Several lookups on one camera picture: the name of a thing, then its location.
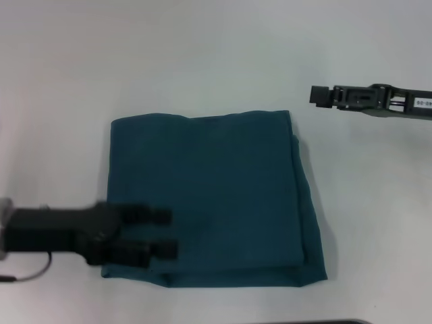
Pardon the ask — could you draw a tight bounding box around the dark left gripper cable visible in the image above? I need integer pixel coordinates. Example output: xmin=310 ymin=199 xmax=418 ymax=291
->
xmin=0 ymin=251 xmax=53 ymax=284

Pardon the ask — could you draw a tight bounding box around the dark robot torso part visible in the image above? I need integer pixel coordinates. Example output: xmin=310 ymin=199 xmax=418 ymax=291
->
xmin=300 ymin=319 xmax=372 ymax=324

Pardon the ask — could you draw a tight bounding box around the teal t-shirt with beige print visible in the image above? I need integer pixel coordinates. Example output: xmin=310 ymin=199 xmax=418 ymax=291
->
xmin=101 ymin=109 xmax=329 ymax=289

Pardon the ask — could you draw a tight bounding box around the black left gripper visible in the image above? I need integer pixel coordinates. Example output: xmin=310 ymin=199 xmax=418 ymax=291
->
xmin=5 ymin=202 xmax=179 ymax=270

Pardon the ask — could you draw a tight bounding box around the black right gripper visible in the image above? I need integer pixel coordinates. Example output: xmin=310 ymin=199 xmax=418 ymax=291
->
xmin=308 ymin=82 xmax=432 ymax=122

